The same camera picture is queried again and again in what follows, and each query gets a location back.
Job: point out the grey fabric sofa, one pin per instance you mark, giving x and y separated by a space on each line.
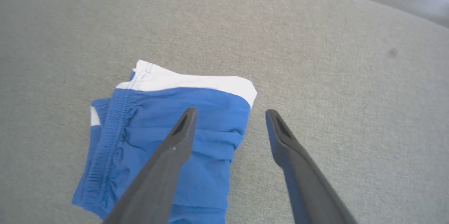
350 111

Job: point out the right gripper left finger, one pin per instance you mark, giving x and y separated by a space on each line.
165 175

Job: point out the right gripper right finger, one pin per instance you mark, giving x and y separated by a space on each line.
305 182

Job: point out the blue garment with white trim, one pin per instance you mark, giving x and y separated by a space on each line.
214 111

